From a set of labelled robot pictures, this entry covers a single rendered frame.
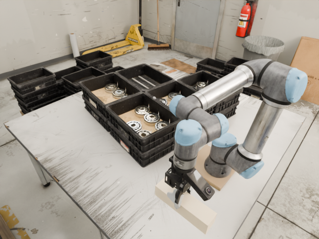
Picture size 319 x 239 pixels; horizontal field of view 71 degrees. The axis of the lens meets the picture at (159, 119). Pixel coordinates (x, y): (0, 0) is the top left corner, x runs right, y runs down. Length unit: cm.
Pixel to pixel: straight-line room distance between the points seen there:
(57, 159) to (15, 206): 90
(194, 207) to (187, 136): 33
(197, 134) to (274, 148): 105
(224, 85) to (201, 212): 47
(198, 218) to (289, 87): 57
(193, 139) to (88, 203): 74
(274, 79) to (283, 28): 314
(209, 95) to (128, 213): 68
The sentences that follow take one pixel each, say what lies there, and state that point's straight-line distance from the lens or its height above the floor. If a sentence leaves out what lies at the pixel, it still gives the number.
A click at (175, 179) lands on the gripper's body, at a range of 78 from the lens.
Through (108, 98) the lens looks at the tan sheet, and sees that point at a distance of 169.
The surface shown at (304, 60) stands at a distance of 389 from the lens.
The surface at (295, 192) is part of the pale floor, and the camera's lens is 244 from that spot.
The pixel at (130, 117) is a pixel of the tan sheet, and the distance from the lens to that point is 147.
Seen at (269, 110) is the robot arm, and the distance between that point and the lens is 100.
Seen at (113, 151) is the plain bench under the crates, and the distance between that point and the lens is 143.
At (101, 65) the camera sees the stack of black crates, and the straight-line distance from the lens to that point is 308.
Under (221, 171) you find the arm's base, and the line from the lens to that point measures 128.
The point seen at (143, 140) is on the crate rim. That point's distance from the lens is 116.
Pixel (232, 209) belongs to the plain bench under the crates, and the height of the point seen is 70.
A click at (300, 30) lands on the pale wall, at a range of 402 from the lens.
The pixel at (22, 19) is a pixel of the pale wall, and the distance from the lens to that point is 437.
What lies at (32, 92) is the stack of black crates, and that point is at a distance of 274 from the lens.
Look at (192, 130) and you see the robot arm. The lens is 63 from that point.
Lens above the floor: 170
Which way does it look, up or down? 37 degrees down
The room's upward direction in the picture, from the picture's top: 2 degrees clockwise
